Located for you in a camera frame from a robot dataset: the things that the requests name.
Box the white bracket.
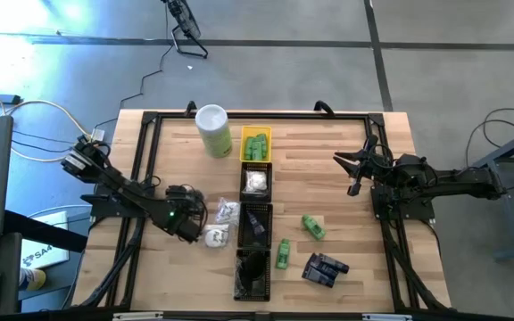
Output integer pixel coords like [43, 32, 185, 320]
[362, 313, 413, 321]
[112, 311, 164, 321]

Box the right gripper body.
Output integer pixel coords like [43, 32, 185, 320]
[364, 153, 397, 186]

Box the black floor cable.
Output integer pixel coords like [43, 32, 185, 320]
[482, 105, 514, 151]

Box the clear vanity pack bag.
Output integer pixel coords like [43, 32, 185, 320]
[214, 197, 242, 226]

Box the yellow plastic basket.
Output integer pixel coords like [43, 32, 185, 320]
[239, 125, 273, 163]

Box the white cardboard box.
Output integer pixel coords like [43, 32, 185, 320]
[19, 210, 70, 270]

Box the black plastic basket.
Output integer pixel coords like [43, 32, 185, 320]
[233, 248, 272, 303]
[239, 160, 274, 204]
[236, 202, 274, 250]

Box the green white wipes canister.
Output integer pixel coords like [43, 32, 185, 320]
[194, 103, 234, 160]

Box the black aluminium table frame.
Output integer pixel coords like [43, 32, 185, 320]
[73, 110, 450, 313]

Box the black floor fan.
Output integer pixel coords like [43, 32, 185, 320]
[161, 0, 210, 60]

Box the clear bag with black mesh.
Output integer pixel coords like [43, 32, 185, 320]
[235, 267, 262, 300]

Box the cream cable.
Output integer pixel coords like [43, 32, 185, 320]
[0, 73, 94, 164]

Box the black desk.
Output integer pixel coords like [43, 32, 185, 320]
[0, 209, 89, 316]

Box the white round vanity pack bag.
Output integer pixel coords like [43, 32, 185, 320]
[203, 224, 231, 250]

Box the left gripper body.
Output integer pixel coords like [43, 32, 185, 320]
[174, 213, 204, 245]

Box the black fan cable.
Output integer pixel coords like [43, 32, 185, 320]
[92, 4, 171, 131]

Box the clear bag with black disc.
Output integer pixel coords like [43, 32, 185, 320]
[240, 251, 268, 283]

